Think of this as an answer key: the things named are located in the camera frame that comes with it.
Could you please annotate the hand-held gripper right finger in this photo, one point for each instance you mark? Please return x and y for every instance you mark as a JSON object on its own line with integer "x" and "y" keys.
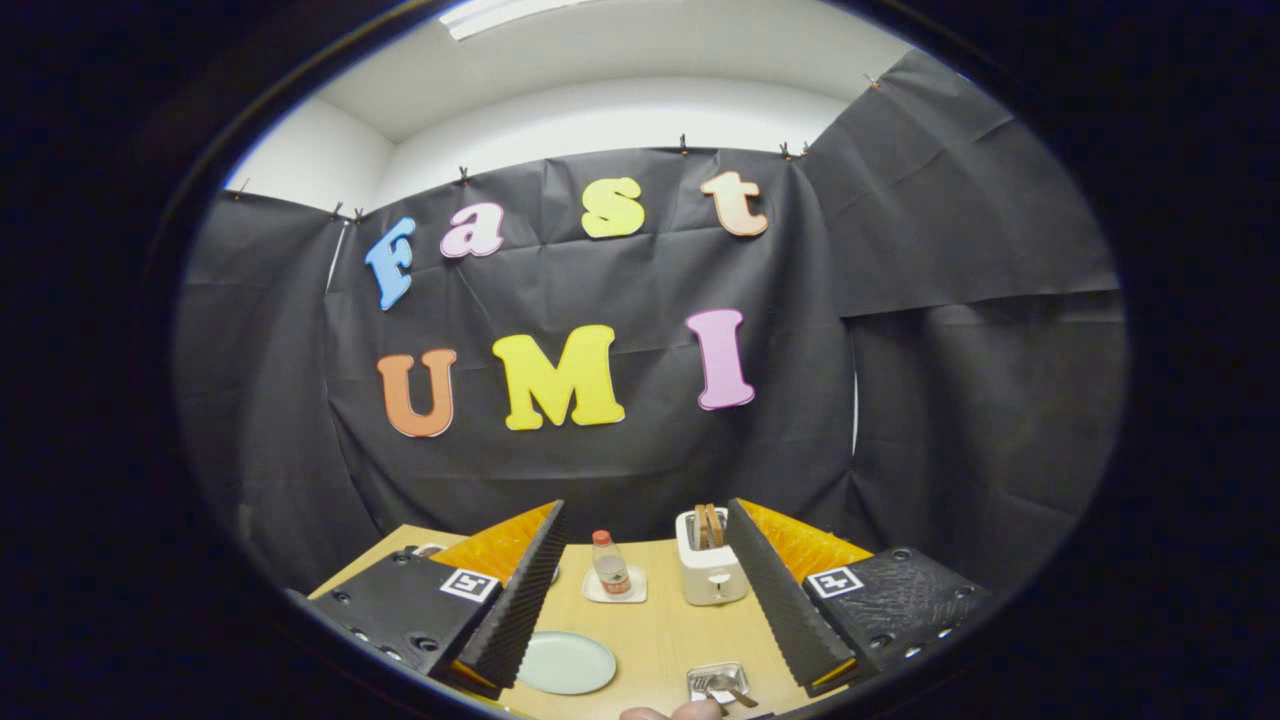
{"x": 785, "y": 605}

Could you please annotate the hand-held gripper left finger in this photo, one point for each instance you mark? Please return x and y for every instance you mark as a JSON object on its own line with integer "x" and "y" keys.
{"x": 520, "y": 600}

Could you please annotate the white toaster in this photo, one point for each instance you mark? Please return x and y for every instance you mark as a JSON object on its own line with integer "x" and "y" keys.
{"x": 712, "y": 580}

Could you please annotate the light green plate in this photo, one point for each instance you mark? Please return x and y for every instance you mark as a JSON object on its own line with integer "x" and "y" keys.
{"x": 565, "y": 663}

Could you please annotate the clear plastic drain basket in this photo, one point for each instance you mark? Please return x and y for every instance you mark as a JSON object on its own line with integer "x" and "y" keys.
{"x": 735, "y": 672}

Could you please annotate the clear water bottle red label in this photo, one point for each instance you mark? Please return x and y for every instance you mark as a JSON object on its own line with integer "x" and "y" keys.
{"x": 611, "y": 570}

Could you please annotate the white divided sauce dish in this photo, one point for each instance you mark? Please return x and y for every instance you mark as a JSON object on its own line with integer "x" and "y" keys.
{"x": 430, "y": 549}

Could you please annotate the white square coaster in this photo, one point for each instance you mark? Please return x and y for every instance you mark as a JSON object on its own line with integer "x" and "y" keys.
{"x": 638, "y": 590}

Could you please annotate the ceiling light panel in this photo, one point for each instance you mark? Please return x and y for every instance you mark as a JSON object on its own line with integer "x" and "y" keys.
{"x": 500, "y": 15}

